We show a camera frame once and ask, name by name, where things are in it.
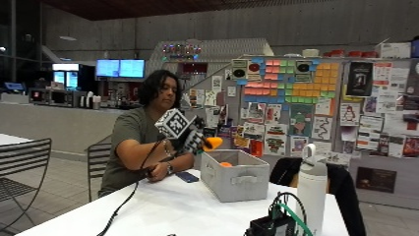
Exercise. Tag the counter appliance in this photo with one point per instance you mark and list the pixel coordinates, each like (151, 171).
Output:
(57, 97)

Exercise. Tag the small blue screen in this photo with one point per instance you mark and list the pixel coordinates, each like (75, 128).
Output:
(14, 86)

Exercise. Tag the black electronics box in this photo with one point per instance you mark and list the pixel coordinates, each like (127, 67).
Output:
(271, 226)

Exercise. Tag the blue phone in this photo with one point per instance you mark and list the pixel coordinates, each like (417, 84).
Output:
(187, 177)

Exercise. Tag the black slatted metal chair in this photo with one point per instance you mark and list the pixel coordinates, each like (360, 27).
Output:
(99, 157)
(26, 154)

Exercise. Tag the small orange ball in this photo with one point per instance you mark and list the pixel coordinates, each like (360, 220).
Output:
(226, 164)

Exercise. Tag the black jacket on chair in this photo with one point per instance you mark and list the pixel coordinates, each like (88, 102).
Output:
(345, 190)

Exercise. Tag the pin board with posters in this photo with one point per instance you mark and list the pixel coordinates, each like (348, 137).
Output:
(372, 124)

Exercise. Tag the white cardboard box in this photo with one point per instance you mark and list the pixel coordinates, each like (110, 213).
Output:
(396, 50)

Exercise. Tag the lit drinks fridge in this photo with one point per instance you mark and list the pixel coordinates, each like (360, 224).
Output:
(70, 77)

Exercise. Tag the dark sign plate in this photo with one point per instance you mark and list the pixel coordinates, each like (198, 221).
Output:
(376, 179)

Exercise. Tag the white marker cube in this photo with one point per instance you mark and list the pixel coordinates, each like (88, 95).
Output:
(175, 123)

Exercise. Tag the blue wall monitor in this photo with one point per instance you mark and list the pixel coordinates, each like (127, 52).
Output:
(108, 68)
(132, 68)

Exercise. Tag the grey service counter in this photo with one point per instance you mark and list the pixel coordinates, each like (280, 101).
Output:
(62, 124)

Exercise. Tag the white water bottle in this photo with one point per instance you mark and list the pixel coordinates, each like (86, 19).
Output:
(312, 190)

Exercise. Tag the black poster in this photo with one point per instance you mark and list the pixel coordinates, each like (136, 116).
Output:
(360, 78)

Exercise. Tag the grey fabric storage box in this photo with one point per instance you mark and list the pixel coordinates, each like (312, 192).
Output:
(237, 180)

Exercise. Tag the the person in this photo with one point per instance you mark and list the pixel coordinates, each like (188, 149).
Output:
(131, 137)

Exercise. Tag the group of coloured sticky notes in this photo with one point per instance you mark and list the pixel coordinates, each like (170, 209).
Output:
(301, 82)

